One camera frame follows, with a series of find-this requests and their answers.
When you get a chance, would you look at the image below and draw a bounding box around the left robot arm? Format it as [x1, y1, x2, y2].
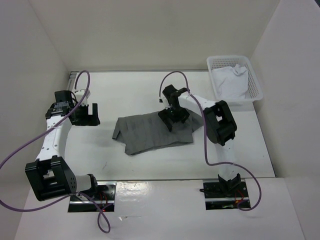
[25, 89, 100, 201]

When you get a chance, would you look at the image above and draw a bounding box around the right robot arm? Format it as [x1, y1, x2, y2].
[158, 84, 241, 197]

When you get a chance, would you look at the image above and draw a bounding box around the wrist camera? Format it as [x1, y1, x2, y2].
[74, 89, 91, 107]
[159, 97, 171, 109]

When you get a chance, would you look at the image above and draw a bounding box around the grey pleated skirt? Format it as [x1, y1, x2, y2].
[112, 111, 203, 156]

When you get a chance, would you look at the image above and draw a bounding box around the white plastic basket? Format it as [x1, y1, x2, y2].
[206, 55, 264, 105]

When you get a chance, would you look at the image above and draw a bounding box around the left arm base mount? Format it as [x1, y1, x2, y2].
[68, 180, 117, 213]

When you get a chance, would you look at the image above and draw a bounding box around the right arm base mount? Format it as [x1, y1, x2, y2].
[199, 180, 251, 210]

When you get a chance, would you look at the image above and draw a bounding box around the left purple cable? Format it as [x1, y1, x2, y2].
[0, 70, 111, 234]

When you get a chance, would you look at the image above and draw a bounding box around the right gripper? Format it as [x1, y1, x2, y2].
[158, 104, 190, 131]

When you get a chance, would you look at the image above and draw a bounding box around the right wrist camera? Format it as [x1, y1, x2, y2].
[159, 97, 171, 109]

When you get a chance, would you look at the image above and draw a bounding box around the white skirt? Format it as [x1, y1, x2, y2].
[211, 64, 248, 100]

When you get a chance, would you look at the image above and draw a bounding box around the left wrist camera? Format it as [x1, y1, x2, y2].
[74, 89, 91, 107]

